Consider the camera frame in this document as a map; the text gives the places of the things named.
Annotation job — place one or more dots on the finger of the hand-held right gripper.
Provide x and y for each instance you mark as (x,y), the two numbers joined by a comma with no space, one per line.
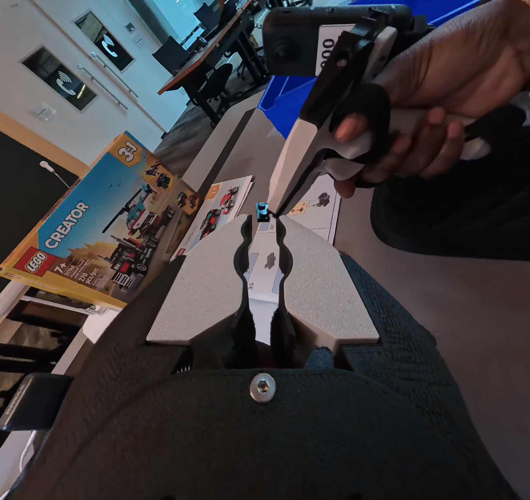
(290,164)

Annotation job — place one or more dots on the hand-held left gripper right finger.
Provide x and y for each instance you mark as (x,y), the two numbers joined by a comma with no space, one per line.
(327,297)

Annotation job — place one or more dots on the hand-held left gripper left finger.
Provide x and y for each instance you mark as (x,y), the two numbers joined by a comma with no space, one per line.
(198,297)

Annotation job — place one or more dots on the black lego plate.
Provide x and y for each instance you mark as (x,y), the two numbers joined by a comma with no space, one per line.
(261,212)

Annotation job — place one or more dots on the open lego instruction booklet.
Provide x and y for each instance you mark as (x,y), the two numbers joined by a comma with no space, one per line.
(319,214)

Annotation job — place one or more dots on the closed lego instruction booklet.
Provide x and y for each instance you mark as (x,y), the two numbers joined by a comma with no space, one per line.
(219,210)

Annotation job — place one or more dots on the lego set cardboard box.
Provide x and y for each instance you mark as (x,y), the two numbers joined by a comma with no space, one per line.
(95,226)

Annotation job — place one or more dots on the person's right hand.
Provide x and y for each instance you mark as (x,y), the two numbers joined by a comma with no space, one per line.
(455,65)

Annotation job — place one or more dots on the long wooden office desk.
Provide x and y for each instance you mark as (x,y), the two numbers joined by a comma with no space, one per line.
(215,40)

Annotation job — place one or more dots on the black office chair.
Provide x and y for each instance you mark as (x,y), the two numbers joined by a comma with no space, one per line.
(215,83)

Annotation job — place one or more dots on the white stand base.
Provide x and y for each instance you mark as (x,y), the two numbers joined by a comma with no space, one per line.
(99,324)

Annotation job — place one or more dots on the black quilted case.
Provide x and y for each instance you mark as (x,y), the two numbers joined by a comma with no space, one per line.
(455,218)

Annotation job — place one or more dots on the phone sign door window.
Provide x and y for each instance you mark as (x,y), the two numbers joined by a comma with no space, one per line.
(105,41)
(60,78)

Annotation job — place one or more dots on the black cube charger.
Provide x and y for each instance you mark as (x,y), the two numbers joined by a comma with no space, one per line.
(33,402)

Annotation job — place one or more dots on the black board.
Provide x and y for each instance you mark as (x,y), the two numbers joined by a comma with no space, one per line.
(29,193)

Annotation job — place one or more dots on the plywood panel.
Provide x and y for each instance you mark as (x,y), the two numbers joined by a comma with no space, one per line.
(49,147)

